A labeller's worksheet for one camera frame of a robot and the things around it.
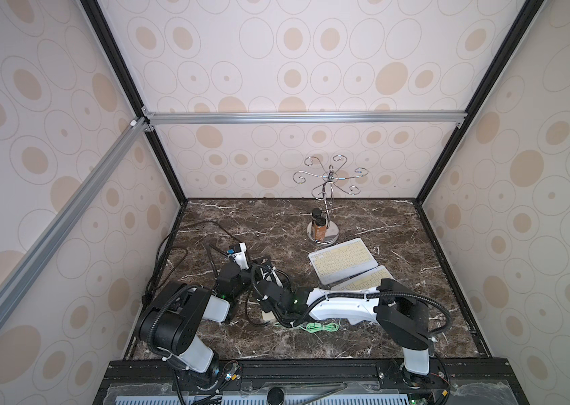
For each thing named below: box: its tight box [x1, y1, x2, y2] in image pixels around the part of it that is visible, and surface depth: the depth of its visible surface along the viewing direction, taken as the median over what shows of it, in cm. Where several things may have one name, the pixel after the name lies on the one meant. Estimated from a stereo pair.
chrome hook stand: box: [293, 155, 369, 246], surface depth 86 cm
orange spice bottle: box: [314, 216, 327, 243], surface depth 100 cm
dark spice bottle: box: [311, 207, 323, 225], surface depth 102 cm
